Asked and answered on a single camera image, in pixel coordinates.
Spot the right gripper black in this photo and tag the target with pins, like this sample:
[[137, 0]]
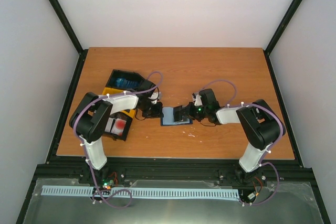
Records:
[[188, 110]]

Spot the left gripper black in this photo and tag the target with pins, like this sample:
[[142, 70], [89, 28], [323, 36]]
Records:
[[158, 113]]

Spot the blue leather card holder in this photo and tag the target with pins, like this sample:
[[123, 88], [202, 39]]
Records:
[[168, 118]]

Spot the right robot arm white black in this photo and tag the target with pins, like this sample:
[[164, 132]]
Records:
[[260, 124]]

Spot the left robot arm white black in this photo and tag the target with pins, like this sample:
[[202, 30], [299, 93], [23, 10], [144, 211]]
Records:
[[90, 118]]

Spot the yellow bin with dark cards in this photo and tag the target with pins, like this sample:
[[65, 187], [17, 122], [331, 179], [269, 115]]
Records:
[[131, 112]]

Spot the black bin with blue cards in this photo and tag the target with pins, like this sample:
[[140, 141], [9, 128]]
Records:
[[123, 74]]

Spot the black bin with red cards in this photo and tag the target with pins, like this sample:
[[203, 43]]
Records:
[[128, 119]]

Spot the red white card stack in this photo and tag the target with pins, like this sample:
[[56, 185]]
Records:
[[115, 126]]

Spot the blue card stack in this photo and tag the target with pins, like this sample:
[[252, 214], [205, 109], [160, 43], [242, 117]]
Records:
[[125, 83]]

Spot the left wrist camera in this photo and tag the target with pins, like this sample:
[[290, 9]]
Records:
[[155, 97]]

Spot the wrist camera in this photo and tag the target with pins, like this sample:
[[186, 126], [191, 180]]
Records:
[[155, 97], [197, 99]]

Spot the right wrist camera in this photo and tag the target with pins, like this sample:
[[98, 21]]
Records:
[[197, 99]]

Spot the black aluminium frame rail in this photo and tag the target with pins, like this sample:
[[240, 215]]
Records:
[[224, 173]]

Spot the light blue cable duct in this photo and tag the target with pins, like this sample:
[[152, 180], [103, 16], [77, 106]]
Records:
[[146, 193]]

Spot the left frame post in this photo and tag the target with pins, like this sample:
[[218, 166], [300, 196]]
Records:
[[66, 25]]

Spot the frame post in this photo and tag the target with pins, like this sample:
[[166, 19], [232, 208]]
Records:
[[66, 25], [289, 14]]

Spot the right frame post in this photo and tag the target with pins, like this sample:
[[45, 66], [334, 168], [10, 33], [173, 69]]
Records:
[[289, 14]]

